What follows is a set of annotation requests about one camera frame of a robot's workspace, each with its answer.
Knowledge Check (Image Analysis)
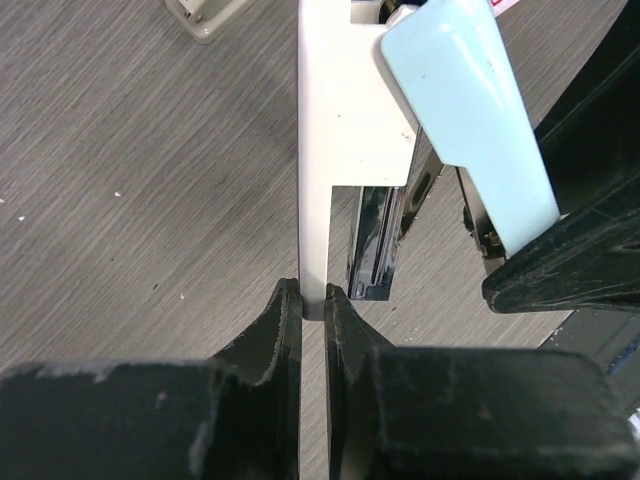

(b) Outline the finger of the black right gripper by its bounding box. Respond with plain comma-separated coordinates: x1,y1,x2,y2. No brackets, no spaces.
482,1,639,313

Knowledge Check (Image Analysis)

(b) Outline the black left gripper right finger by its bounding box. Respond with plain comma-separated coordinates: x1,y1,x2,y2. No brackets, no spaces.
324,285,639,479

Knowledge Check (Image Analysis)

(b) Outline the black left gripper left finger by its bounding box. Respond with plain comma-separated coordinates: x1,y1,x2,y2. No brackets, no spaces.
1,279,301,479

